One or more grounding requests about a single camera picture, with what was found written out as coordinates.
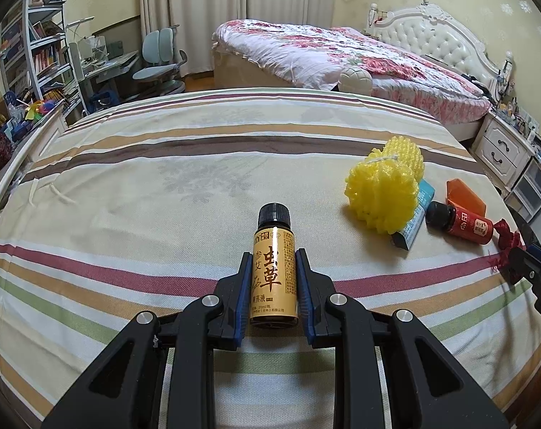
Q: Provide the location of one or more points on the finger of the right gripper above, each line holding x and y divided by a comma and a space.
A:
519, 266
531, 241

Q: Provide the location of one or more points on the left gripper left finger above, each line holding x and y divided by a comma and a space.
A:
123, 385

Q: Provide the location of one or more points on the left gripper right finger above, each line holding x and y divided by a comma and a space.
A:
390, 369

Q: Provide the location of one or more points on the amber bottle black cap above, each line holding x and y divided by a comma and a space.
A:
273, 296

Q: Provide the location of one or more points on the dark red crumpled wrapper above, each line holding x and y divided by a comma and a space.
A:
507, 240

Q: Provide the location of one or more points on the plastic drawer unit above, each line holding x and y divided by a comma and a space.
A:
525, 196

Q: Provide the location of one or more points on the red bottle black cap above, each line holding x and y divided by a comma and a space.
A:
456, 221

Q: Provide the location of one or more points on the folded orange paper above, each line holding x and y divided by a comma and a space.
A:
459, 194

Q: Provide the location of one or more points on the white nightstand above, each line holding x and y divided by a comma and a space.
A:
502, 151

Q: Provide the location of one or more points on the teal white slim box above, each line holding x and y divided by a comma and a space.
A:
404, 238

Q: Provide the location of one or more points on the yellow foam fruit net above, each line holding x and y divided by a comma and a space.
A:
382, 190

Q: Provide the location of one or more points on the striped bed sheet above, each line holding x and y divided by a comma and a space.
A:
147, 205

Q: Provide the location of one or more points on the white tufted headboard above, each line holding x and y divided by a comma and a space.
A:
431, 32

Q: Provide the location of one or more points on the study desk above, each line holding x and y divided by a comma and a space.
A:
90, 62

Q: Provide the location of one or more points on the grey desk chair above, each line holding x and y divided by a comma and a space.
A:
164, 60

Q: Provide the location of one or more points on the floral quilt bed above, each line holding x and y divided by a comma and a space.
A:
255, 53

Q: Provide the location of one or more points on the white bookshelf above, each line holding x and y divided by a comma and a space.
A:
35, 57

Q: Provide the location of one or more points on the white bed post knob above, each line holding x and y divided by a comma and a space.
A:
355, 80

